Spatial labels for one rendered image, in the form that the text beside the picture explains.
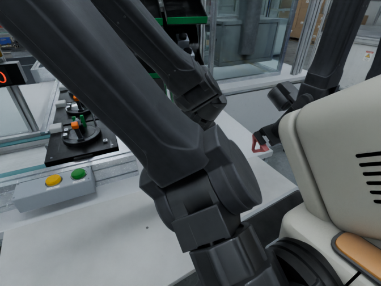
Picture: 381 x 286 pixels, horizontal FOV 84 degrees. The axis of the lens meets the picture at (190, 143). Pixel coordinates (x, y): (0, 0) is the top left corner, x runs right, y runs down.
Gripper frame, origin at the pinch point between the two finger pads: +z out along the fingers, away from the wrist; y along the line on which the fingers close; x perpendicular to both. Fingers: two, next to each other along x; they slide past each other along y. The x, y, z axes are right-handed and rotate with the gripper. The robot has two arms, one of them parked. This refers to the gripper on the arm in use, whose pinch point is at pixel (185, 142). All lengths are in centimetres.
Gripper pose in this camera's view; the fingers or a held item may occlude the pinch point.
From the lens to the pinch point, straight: 62.3
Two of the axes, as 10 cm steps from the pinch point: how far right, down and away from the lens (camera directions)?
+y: -9.1, -3.4, -2.1
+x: -1.6, 7.9, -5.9
